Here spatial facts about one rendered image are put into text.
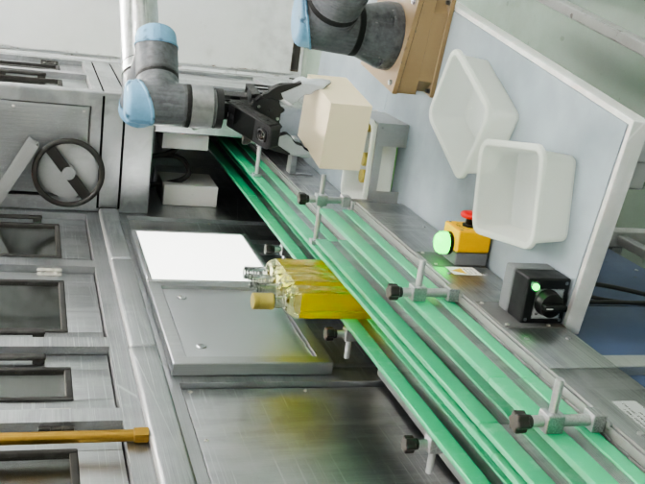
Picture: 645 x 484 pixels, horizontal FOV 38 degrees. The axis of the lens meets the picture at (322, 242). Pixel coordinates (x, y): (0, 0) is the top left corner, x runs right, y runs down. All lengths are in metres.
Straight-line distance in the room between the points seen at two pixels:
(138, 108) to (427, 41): 0.73
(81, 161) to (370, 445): 1.50
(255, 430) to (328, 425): 0.15
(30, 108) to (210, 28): 2.92
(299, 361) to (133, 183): 1.17
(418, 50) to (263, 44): 3.75
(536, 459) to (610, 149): 0.49
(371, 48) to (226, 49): 3.70
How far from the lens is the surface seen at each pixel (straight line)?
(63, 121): 2.90
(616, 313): 1.78
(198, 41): 5.69
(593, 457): 1.23
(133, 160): 2.92
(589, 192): 1.55
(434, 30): 2.06
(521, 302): 1.55
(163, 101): 1.60
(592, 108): 1.56
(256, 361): 1.92
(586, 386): 1.37
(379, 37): 2.05
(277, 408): 1.83
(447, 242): 1.79
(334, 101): 1.60
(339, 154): 1.62
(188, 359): 1.90
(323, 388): 1.94
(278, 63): 5.80
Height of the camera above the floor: 1.61
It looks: 18 degrees down
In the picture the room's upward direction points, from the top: 88 degrees counter-clockwise
